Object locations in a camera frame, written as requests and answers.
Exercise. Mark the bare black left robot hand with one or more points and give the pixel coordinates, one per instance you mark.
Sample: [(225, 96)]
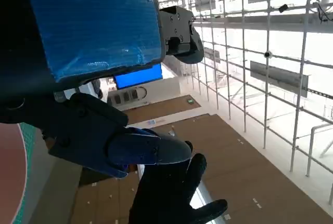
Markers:
[(91, 26)]

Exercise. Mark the blue monitor screen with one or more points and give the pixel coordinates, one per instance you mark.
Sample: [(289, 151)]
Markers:
[(140, 77)]

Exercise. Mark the pink bowl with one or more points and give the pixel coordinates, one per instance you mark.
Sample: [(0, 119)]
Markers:
[(10, 169)]

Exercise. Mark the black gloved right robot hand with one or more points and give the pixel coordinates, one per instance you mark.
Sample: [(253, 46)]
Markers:
[(166, 195)]

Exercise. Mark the grey arched cabinet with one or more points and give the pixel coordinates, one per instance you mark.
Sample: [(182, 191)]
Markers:
[(127, 96)]

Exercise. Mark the green cutting mat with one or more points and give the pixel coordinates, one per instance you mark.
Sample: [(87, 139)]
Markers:
[(30, 138)]

